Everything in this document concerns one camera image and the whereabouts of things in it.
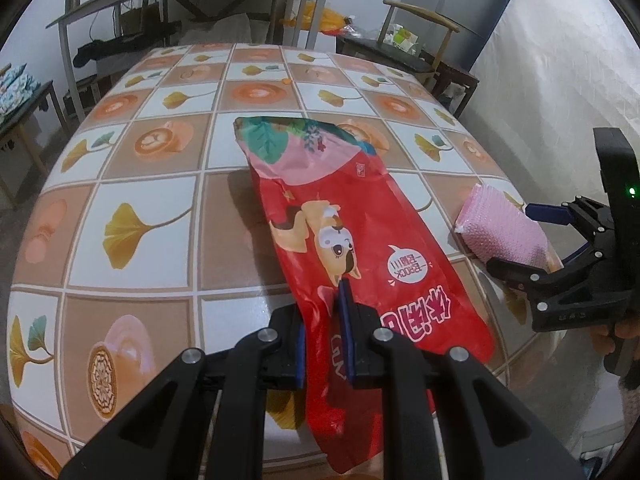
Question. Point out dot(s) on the wooden stool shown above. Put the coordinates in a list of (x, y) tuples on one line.
[(30, 120)]

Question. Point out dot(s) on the wooden chair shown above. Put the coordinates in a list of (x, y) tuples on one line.
[(390, 60)]

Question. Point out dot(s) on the black clothing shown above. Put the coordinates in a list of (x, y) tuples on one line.
[(125, 47)]

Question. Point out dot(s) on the dark side table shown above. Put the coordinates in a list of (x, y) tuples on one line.
[(457, 82)]

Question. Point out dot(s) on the patterned folded cloth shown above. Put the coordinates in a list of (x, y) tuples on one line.
[(15, 87)]

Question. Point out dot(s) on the cardboard box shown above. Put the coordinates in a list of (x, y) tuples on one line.
[(142, 20)]

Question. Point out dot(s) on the orange plastic bag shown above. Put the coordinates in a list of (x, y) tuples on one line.
[(320, 17)]

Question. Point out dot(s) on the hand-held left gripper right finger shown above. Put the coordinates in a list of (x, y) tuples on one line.
[(352, 325)]

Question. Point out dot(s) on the white green packet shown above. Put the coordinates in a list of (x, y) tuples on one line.
[(405, 37)]

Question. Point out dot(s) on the grey refrigerator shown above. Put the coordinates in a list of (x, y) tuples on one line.
[(460, 5)]

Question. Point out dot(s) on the red snack bag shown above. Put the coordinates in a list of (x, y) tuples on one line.
[(320, 200)]

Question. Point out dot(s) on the pink bubble wrap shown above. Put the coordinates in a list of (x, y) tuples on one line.
[(500, 232)]

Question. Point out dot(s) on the white quilted mattress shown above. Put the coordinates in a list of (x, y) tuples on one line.
[(560, 85)]

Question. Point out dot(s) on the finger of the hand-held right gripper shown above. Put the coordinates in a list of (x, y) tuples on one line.
[(530, 277), (555, 212)]

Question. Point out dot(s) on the person's right hand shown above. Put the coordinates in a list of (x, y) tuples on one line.
[(627, 327)]

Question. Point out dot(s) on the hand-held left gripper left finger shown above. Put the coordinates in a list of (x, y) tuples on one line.
[(280, 350)]

